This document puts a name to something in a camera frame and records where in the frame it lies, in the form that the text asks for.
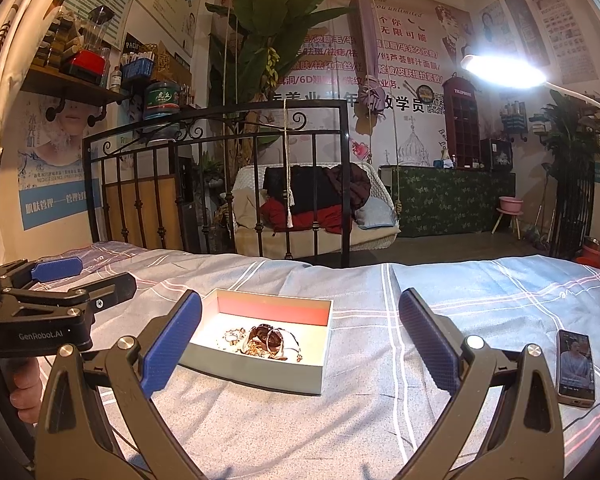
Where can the large printed wall poster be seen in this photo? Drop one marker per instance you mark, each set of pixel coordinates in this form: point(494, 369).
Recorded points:
point(410, 50)

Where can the red base blender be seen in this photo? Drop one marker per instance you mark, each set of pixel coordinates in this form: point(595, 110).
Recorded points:
point(87, 60)

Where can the red phone booth cabinet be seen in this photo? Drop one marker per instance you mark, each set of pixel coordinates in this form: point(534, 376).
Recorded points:
point(460, 120)

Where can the blue striped bed sheet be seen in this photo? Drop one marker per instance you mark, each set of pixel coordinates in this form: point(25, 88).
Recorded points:
point(305, 435)

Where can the green patterned counter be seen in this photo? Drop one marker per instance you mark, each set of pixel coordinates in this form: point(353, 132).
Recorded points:
point(450, 200)

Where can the black iron bed frame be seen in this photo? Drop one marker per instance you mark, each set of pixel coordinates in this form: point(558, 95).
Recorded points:
point(347, 185)

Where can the blue skincare wall poster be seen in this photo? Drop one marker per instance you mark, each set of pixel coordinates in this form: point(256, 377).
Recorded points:
point(50, 200)

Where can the red bucket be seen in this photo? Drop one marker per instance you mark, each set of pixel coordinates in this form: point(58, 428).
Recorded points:
point(594, 252)

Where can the light blue cushion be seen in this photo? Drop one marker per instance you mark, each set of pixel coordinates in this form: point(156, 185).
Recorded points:
point(375, 215)

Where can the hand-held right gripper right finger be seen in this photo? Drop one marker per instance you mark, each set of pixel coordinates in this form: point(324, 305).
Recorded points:
point(430, 345)

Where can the small wall shelf with bottles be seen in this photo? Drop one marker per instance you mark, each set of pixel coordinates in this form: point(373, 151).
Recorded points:
point(515, 120)

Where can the tall green potted plant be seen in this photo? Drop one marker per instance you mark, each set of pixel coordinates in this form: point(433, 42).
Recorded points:
point(572, 125)

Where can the blue basket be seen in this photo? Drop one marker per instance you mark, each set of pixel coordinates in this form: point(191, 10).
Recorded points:
point(137, 67)

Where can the pink stool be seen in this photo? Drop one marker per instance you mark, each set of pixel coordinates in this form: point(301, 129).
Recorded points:
point(510, 206)

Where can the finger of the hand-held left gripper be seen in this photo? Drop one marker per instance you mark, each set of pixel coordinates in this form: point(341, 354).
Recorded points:
point(57, 267)
point(110, 290)

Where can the white wicker swing chair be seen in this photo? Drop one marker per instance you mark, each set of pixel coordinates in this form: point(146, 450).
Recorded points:
point(250, 220)

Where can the smartphone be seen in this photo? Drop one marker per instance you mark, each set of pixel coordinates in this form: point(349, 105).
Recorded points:
point(575, 370)

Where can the small white bottle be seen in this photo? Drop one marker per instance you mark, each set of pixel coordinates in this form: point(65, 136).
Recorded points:
point(116, 79)

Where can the dark and red clothes pile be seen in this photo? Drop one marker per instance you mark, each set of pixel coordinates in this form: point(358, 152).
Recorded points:
point(310, 220)

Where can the white curtain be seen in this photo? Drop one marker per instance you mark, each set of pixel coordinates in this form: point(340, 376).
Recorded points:
point(0, 85)

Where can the wooden wall shelf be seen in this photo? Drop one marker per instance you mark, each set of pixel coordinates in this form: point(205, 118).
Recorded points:
point(65, 85)

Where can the person's left hand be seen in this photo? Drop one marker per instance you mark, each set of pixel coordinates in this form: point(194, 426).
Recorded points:
point(27, 385)

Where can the white gooseneck lamp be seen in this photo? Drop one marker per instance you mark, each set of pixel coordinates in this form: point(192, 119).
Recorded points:
point(505, 70)

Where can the banana leaf plant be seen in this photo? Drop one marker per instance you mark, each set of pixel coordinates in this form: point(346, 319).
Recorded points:
point(275, 5)

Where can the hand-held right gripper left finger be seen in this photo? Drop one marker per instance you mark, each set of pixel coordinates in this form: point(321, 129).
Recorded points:
point(170, 345)

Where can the pale green jewelry box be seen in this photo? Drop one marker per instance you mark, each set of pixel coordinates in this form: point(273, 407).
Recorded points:
point(260, 375)

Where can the purple hanging umbrella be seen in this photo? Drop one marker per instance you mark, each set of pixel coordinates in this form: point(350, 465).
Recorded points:
point(367, 50)

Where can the green round tin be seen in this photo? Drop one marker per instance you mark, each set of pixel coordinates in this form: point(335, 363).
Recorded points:
point(162, 100)

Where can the small black cabinet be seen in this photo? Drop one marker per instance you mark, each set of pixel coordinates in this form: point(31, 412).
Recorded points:
point(495, 152)

